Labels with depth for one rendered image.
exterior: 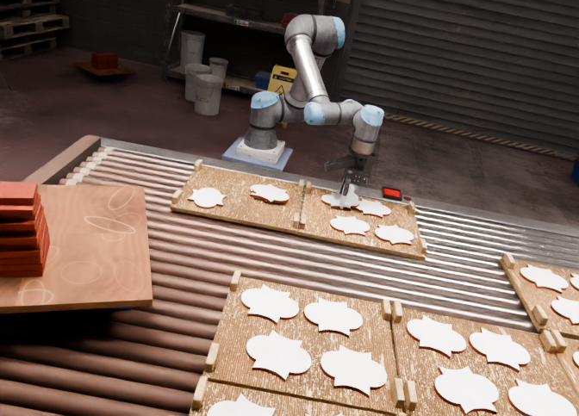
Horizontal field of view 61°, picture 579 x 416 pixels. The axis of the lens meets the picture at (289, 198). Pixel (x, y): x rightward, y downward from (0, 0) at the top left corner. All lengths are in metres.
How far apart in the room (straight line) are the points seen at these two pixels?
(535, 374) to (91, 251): 1.06
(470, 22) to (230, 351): 5.62
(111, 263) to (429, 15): 5.50
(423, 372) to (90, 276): 0.75
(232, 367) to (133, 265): 0.31
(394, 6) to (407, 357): 5.35
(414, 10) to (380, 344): 5.33
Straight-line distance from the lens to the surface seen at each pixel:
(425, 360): 1.24
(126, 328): 1.18
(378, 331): 1.26
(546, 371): 1.38
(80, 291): 1.09
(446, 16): 6.31
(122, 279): 1.12
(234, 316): 1.20
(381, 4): 6.25
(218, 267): 1.38
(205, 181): 1.78
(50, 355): 1.15
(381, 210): 1.80
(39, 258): 1.12
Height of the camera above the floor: 1.72
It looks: 27 degrees down
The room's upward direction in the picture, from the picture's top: 11 degrees clockwise
